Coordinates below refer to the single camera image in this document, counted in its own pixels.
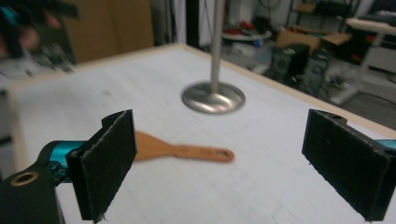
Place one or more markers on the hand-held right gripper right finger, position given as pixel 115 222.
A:
pixel 345 158

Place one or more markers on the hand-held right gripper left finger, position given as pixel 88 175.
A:
pixel 102 168

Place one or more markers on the wooden spatula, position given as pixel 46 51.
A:
pixel 186 152

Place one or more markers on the brown board panel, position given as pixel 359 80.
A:
pixel 109 28

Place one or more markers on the black speaker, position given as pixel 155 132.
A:
pixel 288 62

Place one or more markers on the white side table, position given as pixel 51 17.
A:
pixel 376 40

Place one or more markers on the cardboard box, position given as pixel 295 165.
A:
pixel 299 38

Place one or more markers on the metal stand with round base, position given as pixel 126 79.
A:
pixel 214 98

